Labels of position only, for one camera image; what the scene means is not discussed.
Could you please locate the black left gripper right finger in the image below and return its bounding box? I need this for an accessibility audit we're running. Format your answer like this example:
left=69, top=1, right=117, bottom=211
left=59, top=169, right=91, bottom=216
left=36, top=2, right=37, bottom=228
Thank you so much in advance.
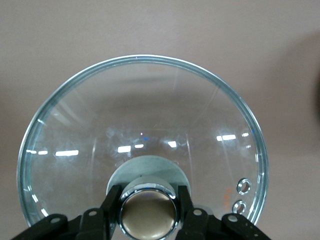
left=176, top=184, right=272, bottom=240

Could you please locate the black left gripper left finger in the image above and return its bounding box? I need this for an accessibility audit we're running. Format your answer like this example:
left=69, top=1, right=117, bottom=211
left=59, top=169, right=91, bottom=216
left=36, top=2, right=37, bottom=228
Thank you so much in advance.
left=9, top=184, right=123, bottom=240

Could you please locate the glass pot lid with knob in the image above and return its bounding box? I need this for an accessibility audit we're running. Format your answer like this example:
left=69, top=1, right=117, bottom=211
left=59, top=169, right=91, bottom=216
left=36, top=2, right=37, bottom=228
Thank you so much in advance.
left=15, top=54, right=270, bottom=240

